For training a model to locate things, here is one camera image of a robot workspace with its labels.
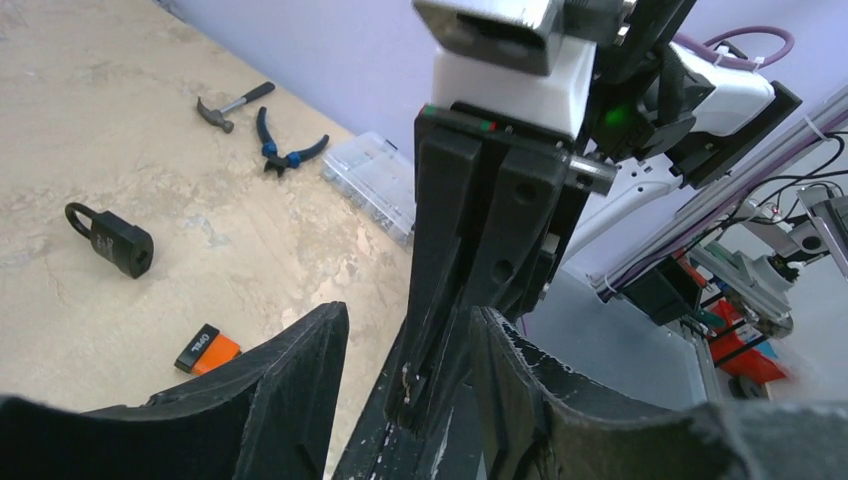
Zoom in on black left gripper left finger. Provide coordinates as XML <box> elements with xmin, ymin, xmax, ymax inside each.
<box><xmin>1</xmin><ymin>302</ymin><xmax>349</xmax><ymax>479</ymax></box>

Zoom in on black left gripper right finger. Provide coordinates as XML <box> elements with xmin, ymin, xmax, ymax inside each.
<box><xmin>469</xmin><ymin>307</ymin><xmax>847</xmax><ymax>479</ymax></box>

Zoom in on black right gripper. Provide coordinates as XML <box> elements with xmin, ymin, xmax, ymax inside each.
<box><xmin>386</xmin><ymin>102</ymin><xmax>617</xmax><ymax>435</ymax></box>

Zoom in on single black-head key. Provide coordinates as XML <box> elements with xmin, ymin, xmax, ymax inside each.
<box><xmin>401</xmin><ymin>362</ymin><xmax>427</xmax><ymax>406</ymax></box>

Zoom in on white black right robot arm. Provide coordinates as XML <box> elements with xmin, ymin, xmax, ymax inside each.
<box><xmin>385</xmin><ymin>1</ymin><xmax>801</xmax><ymax>436</ymax></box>

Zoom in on orange black padlock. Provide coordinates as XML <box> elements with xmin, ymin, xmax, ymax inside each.
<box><xmin>174</xmin><ymin>324</ymin><xmax>242</xmax><ymax>376</ymax></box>

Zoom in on clear plastic screw organizer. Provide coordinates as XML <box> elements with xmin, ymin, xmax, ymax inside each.
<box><xmin>322</xmin><ymin>131</ymin><xmax>416</xmax><ymax>250</ymax></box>

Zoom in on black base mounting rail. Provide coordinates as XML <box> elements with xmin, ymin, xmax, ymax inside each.
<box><xmin>332</xmin><ymin>334</ymin><xmax>485</xmax><ymax>479</ymax></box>

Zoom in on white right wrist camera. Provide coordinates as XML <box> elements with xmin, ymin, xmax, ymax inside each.
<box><xmin>412</xmin><ymin>1</ymin><xmax>597</xmax><ymax>138</ymax></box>

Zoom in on blue-handled pliers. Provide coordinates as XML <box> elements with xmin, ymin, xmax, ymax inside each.
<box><xmin>255</xmin><ymin>105</ymin><xmax>331</xmax><ymax>179</ymax></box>

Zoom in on small black-handled hammer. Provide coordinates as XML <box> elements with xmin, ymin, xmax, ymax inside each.
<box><xmin>195</xmin><ymin>81</ymin><xmax>276</xmax><ymax>134</ymax></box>

